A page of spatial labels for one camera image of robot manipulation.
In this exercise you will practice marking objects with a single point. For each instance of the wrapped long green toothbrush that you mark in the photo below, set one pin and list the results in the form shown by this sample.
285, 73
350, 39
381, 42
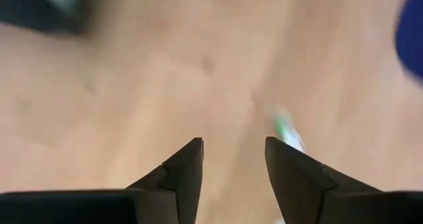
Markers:
285, 131

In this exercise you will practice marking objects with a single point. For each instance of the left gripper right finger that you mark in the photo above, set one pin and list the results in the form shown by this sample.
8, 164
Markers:
297, 177

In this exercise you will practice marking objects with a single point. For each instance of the purple knitted cloth mat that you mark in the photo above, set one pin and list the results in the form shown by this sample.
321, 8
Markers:
413, 35

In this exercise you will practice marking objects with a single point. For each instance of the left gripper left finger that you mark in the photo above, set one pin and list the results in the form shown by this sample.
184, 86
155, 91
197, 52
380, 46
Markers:
178, 171

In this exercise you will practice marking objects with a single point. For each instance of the black plastic basket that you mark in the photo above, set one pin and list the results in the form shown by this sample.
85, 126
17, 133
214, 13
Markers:
20, 16

